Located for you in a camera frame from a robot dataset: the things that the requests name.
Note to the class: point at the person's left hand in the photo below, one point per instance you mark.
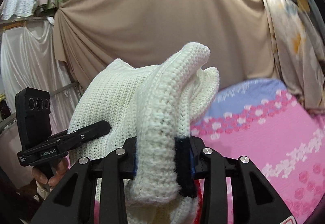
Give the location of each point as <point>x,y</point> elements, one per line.
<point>47,176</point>

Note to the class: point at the pink and lilac floral bedsheet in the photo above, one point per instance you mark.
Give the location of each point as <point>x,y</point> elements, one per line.
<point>260,119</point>

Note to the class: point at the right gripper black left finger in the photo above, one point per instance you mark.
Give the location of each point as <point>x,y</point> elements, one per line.
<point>73,200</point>

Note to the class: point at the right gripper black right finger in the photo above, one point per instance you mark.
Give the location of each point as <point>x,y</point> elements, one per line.
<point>254,200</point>

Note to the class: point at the white red black knit sweater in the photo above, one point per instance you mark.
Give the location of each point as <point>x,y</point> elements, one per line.
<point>156,105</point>

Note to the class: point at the beige draped curtain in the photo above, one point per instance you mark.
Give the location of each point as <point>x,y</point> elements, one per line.
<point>89,34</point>

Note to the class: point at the white satin curtain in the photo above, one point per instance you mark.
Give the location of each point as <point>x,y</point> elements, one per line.
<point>27,60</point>

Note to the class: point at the cream floral curtain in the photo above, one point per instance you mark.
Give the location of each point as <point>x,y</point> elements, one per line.
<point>298,52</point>

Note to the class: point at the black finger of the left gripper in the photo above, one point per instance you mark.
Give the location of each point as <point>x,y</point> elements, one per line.
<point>74,139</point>

